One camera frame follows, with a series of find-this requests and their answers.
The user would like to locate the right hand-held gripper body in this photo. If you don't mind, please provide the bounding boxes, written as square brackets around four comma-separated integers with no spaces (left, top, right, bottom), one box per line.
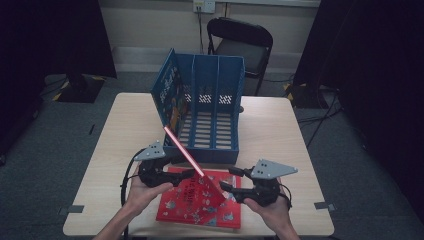
[246,159,299,208]

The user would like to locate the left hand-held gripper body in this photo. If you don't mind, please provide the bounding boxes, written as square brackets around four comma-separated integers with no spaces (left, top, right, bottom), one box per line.
[133,140,175,188]

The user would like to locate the red picture book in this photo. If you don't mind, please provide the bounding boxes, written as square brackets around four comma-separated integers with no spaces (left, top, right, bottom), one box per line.
[155,165,243,230]
[162,125,228,209]

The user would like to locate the blue plastic file rack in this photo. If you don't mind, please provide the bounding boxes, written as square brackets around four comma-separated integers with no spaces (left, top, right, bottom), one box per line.
[162,53,247,165]

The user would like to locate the blue cartoon picture book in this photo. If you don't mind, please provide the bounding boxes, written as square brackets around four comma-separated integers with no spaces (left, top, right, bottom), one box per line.
[150,48,188,148]

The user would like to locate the person's left hand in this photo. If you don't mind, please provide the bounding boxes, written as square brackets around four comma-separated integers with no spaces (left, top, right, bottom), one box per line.
[124,166,175,215]

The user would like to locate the person's right hand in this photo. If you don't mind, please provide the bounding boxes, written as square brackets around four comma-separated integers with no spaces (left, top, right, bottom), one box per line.
[243,181,292,232]

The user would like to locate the grey tape strip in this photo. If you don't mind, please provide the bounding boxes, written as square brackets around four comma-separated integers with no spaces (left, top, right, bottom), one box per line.
[314,201,336,212]
[58,204,85,216]

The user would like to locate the black stand base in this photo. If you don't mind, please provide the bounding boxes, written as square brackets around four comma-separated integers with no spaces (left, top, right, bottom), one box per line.
[285,83,329,109]
[55,73,106,104]

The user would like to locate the black folding chair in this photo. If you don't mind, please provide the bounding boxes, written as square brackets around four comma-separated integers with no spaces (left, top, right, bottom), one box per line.
[206,17,274,97]

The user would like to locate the black curtain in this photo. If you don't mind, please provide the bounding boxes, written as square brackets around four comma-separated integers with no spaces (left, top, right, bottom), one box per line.
[0,0,118,158]
[293,0,424,214]

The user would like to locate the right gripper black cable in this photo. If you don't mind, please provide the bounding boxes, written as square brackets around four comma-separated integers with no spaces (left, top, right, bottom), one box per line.
[278,184,294,211]

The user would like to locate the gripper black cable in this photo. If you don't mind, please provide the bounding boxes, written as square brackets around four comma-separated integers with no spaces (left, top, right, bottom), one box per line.
[278,184,294,211]
[120,148,148,240]

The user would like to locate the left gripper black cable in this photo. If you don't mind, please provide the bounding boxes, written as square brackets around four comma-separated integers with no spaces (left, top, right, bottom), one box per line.
[120,148,148,240]

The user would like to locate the black floor cables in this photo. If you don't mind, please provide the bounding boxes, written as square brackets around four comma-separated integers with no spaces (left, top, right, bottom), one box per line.
[296,93,344,149]

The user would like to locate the black wall cable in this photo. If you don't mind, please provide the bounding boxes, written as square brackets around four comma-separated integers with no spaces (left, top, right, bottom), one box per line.
[197,6,205,55]

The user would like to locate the white wall socket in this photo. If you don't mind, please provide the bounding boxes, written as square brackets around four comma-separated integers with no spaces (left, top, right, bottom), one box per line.
[193,0,216,14]

